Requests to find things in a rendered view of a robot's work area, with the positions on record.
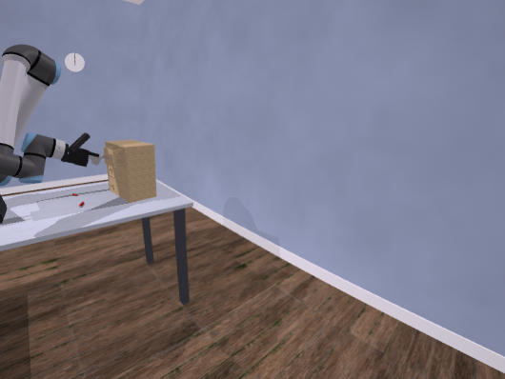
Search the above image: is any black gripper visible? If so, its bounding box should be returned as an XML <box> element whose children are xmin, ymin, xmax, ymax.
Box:
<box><xmin>61</xmin><ymin>144</ymin><xmax>109</xmax><ymax>167</ymax></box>

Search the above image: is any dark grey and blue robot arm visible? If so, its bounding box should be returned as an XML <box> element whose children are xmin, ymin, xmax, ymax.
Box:
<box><xmin>0</xmin><ymin>45</ymin><xmax>66</xmax><ymax>186</ymax></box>

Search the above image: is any light brown wooden chest of drawers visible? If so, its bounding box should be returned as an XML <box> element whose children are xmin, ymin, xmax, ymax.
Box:
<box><xmin>105</xmin><ymin>140</ymin><xmax>156</xmax><ymax>203</ymax></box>

